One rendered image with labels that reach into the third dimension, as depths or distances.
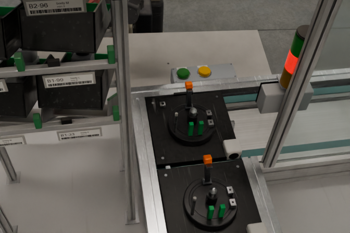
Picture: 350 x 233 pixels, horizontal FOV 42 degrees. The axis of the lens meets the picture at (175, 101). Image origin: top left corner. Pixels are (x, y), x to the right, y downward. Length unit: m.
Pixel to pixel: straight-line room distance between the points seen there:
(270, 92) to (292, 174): 0.36
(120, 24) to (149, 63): 0.92
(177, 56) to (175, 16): 1.54
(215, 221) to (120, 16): 0.62
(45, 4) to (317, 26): 0.50
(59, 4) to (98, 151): 0.78
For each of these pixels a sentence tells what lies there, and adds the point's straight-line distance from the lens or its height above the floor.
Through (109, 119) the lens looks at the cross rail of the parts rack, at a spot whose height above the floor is 1.31.
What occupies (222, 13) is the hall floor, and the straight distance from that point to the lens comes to 3.27.
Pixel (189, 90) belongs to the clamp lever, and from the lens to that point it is 1.28.
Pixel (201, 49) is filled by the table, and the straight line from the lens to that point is 1.71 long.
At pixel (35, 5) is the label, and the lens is 0.70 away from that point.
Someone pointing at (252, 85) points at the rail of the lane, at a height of 0.96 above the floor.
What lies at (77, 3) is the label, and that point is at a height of 1.60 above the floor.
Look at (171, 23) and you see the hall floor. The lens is 3.15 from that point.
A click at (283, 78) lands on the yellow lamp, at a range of 1.06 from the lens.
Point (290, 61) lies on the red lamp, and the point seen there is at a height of 1.34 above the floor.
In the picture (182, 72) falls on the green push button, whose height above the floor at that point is 0.97.
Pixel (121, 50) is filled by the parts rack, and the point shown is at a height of 1.50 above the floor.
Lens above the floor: 2.03
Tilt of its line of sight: 50 degrees down
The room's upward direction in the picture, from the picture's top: 4 degrees clockwise
